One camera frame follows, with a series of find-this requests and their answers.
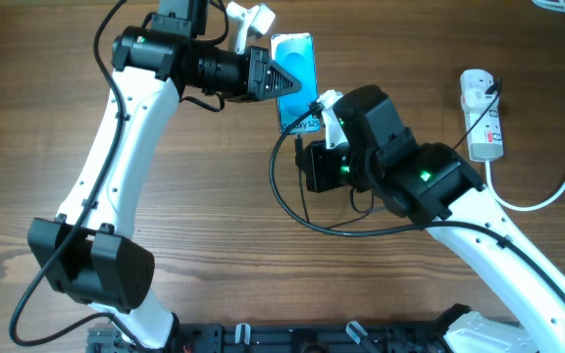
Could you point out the blue-screen Galaxy smartphone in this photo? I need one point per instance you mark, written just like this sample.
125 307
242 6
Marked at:
295 53

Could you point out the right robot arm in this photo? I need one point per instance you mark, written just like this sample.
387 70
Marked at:
369 148

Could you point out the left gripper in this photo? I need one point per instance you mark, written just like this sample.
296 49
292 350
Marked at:
257 67

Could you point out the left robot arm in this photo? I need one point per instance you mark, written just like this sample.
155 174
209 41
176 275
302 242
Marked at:
87 251

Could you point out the white charger plug adapter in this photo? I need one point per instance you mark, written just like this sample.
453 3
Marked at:
476 98

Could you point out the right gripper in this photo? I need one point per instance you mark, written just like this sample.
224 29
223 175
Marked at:
315 163

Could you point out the white power strip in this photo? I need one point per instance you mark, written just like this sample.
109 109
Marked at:
483 130

